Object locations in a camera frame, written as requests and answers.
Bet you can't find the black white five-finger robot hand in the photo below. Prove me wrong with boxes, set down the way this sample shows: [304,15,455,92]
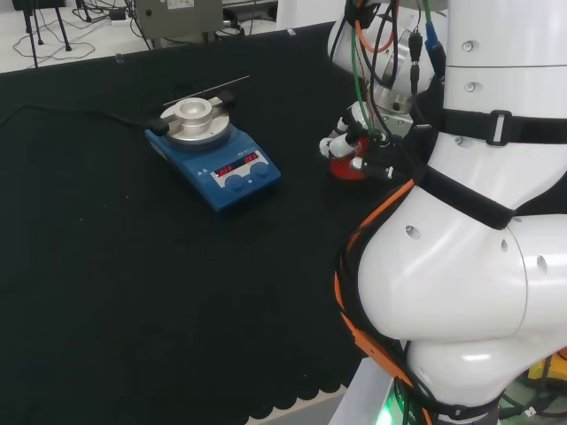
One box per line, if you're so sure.
[319,100,420,158]

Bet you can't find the heater with blue base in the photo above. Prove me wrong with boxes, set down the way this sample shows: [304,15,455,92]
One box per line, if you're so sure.
[144,89,283,213]

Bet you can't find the thin steel probe rod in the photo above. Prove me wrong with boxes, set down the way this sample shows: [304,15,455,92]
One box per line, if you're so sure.
[162,75,251,106]

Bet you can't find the grey metal box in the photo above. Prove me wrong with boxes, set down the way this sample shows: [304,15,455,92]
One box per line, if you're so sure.
[135,0,225,42]

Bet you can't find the black bench cloth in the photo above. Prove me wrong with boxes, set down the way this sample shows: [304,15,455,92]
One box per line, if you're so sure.
[0,19,438,421]

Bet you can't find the black tripod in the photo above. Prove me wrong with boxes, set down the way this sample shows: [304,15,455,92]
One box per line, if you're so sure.
[12,0,73,68]

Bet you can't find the red ribbed flask ring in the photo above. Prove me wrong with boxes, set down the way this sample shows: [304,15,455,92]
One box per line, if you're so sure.
[328,135,369,182]

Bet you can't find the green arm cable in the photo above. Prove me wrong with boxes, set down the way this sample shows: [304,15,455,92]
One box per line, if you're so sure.
[347,0,438,134]

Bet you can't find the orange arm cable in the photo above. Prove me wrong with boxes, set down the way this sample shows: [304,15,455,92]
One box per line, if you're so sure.
[334,0,439,425]

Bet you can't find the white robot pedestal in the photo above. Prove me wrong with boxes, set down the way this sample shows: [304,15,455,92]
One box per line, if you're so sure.
[331,356,402,425]

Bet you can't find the thick black power cable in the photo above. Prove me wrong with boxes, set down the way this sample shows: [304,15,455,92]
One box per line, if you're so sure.
[0,103,154,128]

